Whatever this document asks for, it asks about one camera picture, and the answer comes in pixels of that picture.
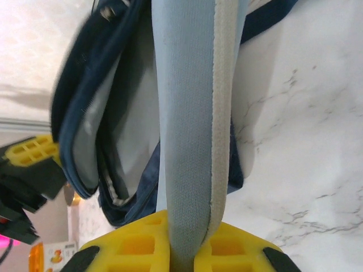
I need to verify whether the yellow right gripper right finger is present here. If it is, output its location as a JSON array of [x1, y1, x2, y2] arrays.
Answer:
[[194, 222, 301, 272]]

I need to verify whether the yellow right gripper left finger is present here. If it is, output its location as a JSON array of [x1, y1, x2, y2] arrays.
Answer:
[[64, 210, 172, 272]]

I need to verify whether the navy blue student backpack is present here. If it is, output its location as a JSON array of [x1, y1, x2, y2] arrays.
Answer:
[[49, 0, 300, 229]]

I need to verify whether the light blue fabric case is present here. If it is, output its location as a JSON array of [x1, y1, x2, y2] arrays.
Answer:
[[150, 0, 248, 272]]

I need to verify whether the orange plastic cup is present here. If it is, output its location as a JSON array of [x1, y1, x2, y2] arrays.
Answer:
[[28, 241, 46, 272]]

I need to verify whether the white duck print box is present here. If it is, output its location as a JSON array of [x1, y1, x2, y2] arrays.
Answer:
[[45, 240, 79, 272]]

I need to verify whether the aluminium frame post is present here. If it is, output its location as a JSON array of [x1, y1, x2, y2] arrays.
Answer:
[[0, 116, 53, 133]]

